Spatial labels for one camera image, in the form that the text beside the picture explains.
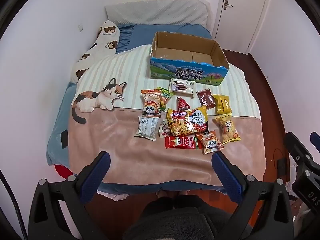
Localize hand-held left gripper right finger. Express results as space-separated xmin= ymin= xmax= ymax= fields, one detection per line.
xmin=211 ymin=151 xmax=295 ymax=240

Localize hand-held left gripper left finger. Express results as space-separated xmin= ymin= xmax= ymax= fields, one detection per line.
xmin=27 ymin=151 xmax=112 ymax=240

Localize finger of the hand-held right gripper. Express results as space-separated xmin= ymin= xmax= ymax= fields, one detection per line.
xmin=284 ymin=132 xmax=320 ymax=175
xmin=310 ymin=132 xmax=320 ymax=153

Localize small orange panda snack packet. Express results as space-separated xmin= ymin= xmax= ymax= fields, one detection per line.
xmin=195 ymin=130 xmax=225 ymax=155

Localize yellow puffed ball snack packet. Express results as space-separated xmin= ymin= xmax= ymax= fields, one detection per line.
xmin=212 ymin=113 xmax=241 ymax=145

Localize long red snack packet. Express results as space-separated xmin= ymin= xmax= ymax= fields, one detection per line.
xmin=164 ymin=135 xmax=204 ymax=150

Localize instant noodle packet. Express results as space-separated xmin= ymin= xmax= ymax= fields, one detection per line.
xmin=167 ymin=106 xmax=208 ymax=137

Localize white grey snack packet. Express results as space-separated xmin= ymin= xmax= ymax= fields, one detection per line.
xmin=133 ymin=116 xmax=160 ymax=140

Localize large orange panda snack packet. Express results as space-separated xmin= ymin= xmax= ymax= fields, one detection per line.
xmin=141 ymin=89 xmax=162 ymax=118

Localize green snack packet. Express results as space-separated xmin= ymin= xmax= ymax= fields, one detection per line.
xmin=157 ymin=87 xmax=175 ymax=112

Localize printed cardboard box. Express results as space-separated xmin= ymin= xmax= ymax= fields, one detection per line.
xmin=149 ymin=32 xmax=230 ymax=86

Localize pale pink cloth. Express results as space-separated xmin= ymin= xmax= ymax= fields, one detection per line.
xmin=96 ymin=190 xmax=128 ymax=202

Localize red object under bed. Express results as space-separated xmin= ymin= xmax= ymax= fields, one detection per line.
xmin=54 ymin=164 xmax=75 ymax=179

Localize cat print blanket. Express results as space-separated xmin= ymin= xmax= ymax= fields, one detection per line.
xmin=69 ymin=44 xmax=266 ymax=187

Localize black phone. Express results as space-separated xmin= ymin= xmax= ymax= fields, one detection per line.
xmin=61 ymin=129 xmax=69 ymax=150

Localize person's dark fleece trousers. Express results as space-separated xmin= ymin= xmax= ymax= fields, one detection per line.
xmin=122 ymin=195 xmax=240 ymax=240

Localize small white brown packet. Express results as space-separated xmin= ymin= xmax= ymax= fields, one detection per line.
xmin=158 ymin=119 xmax=171 ymax=138

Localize brown red snack packet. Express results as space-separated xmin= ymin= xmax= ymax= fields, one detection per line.
xmin=196 ymin=89 xmax=216 ymax=110

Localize small red triangular packet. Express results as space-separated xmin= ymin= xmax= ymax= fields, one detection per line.
xmin=176 ymin=97 xmax=191 ymax=112

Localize white wafer packet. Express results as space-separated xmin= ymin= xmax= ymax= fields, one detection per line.
xmin=169 ymin=78 xmax=196 ymax=98

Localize bear print pillow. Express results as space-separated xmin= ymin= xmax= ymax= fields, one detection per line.
xmin=70 ymin=20 xmax=121 ymax=84

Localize white door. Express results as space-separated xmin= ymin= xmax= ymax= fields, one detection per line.
xmin=210 ymin=0 xmax=269 ymax=53

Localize grey white pillow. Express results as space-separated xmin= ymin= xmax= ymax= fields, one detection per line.
xmin=104 ymin=0 xmax=212 ymax=27

